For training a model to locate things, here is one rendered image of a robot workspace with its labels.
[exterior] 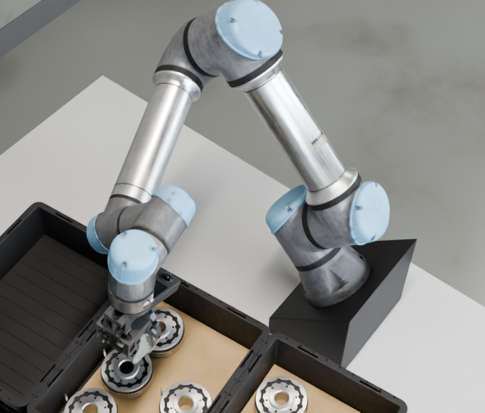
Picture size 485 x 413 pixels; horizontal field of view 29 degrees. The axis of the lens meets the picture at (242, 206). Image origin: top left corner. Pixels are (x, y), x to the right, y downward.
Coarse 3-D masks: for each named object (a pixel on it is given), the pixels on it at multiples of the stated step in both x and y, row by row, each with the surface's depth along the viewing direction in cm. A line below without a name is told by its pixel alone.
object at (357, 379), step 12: (276, 336) 184; (264, 348) 182; (300, 348) 184; (252, 360) 181; (324, 360) 181; (252, 372) 179; (336, 372) 180; (348, 372) 179; (240, 384) 177; (360, 384) 178; (372, 384) 178; (228, 396) 176; (384, 396) 176
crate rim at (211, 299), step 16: (192, 288) 190; (224, 304) 188; (256, 320) 186; (80, 352) 181; (256, 352) 182; (64, 368) 179; (240, 368) 180; (48, 384) 177; (224, 384) 177; (32, 400) 175
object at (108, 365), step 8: (112, 352) 189; (104, 360) 188; (112, 360) 188; (144, 360) 188; (104, 368) 187; (112, 368) 187; (144, 368) 187; (104, 376) 186; (112, 376) 186; (136, 376) 186; (144, 376) 186; (112, 384) 184; (120, 384) 185; (128, 384) 185; (136, 384) 185; (144, 384) 185; (120, 392) 184; (128, 392) 184
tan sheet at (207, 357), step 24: (192, 336) 195; (216, 336) 195; (168, 360) 192; (192, 360) 192; (216, 360) 192; (240, 360) 192; (96, 384) 188; (168, 384) 188; (216, 384) 188; (120, 408) 185; (144, 408) 185
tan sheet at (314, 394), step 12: (276, 372) 190; (288, 372) 190; (252, 396) 187; (312, 396) 187; (324, 396) 187; (252, 408) 185; (312, 408) 186; (324, 408) 186; (336, 408) 186; (348, 408) 186
